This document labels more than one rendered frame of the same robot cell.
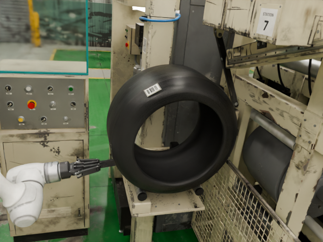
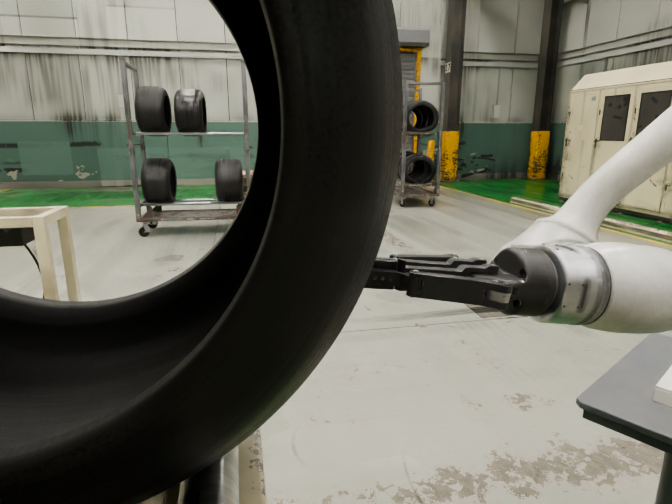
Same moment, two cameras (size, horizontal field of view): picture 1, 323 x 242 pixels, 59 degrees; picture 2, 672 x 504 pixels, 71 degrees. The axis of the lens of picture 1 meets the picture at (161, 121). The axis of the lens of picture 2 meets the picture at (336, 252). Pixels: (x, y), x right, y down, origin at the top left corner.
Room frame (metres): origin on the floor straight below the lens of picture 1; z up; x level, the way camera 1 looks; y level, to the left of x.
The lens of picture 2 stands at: (1.57, 0.24, 1.17)
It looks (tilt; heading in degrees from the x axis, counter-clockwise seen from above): 14 degrees down; 185
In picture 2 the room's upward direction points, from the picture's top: straight up
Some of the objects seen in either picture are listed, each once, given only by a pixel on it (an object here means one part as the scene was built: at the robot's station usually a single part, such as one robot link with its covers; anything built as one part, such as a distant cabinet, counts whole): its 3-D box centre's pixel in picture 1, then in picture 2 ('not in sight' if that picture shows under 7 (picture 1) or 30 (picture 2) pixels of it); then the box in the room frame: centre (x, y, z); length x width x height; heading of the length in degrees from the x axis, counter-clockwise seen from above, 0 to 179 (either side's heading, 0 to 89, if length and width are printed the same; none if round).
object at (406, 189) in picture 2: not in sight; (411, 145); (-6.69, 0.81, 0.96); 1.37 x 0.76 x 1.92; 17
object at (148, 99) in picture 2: not in sight; (192, 150); (-3.98, -1.94, 0.96); 1.33 x 0.64 x 1.92; 105
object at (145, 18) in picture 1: (159, 18); not in sight; (1.51, 0.06, 1.64); 0.19 x 0.19 x 0.06; 17
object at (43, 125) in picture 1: (48, 153); not in sight; (1.78, 0.78, 0.63); 0.56 x 0.41 x 1.27; 107
